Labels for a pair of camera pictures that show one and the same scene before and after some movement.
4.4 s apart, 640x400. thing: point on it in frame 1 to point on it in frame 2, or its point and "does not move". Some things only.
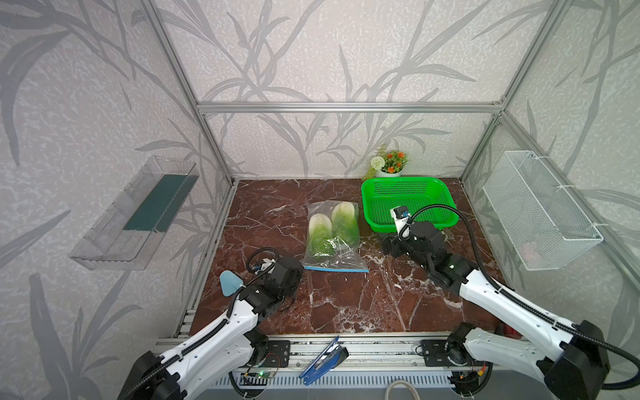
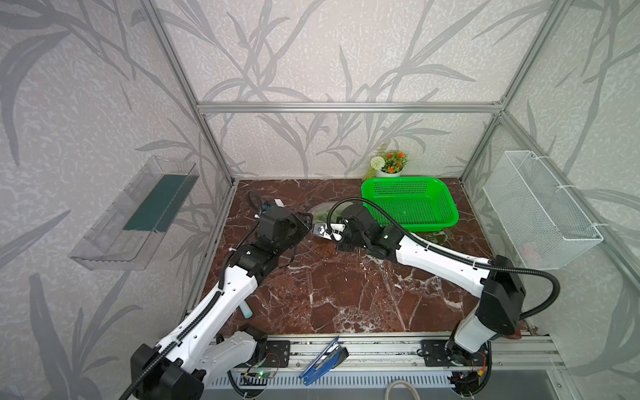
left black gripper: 297,275 to 302,225
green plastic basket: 382,193 does not move
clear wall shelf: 126,234 does not move
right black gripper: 393,241 to 343,247
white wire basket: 537,220 does not move
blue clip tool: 328,358 does not move
